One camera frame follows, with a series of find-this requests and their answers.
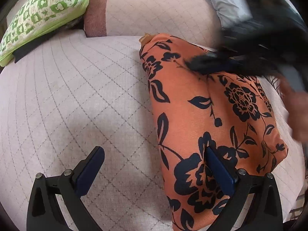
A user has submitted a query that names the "grey pillow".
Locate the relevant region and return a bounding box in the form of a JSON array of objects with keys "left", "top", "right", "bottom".
[{"left": 197, "top": 0, "right": 253, "bottom": 28}]

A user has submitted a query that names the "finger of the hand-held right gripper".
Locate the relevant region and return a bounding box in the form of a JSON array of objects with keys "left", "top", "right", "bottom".
[{"left": 185, "top": 52, "right": 244, "bottom": 74}]

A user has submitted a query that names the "orange floral garment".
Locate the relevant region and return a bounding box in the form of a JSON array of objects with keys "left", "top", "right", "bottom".
[{"left": 139, "top": 32, "right": 289, "bottom": 231}]

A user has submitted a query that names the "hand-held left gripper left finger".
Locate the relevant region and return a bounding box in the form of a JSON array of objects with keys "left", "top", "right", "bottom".
[{"left": 26, "top": 146, "right": 105, "bottom": 231}]

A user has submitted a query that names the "green patterned pillow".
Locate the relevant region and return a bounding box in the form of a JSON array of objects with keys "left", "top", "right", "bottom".
[{"left": 0, "top": 0, "right": 106, "bottom": 67}]

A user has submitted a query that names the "beige quilted bolster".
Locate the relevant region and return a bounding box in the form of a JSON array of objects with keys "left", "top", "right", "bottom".
[{"left": 84, "top": 0, "right": 223, "bottom": 49}]

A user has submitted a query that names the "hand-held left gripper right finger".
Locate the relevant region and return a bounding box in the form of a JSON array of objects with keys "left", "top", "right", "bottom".
[{"left": 205, "top": 146, "right": 283, "bottom": 231}]

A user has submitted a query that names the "pale quilted bed cover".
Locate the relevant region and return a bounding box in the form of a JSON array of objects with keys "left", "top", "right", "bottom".
[{"left": 0, "top": 32, "right": 307, "bottom": 231}]

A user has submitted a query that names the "person's right hand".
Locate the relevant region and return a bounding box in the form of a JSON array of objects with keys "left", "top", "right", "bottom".
[{"left": 278, "top": 76, "right": 308, "bottom": 143}]

